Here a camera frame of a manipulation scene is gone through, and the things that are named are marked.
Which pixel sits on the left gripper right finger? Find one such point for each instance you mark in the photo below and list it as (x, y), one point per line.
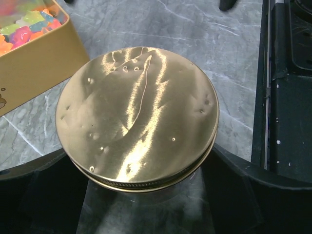
(246, 199)

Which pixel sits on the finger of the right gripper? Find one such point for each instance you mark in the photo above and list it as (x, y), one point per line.
(226, 5)

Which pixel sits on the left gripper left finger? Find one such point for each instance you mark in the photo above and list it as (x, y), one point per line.
(43, 196)

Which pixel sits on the wooden jar lid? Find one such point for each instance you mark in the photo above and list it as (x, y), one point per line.
(138, 119)

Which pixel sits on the gold tin with gummy candies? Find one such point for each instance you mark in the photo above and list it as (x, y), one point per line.
(40, 64)

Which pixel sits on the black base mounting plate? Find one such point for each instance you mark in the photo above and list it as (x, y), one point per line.
(282, 127)

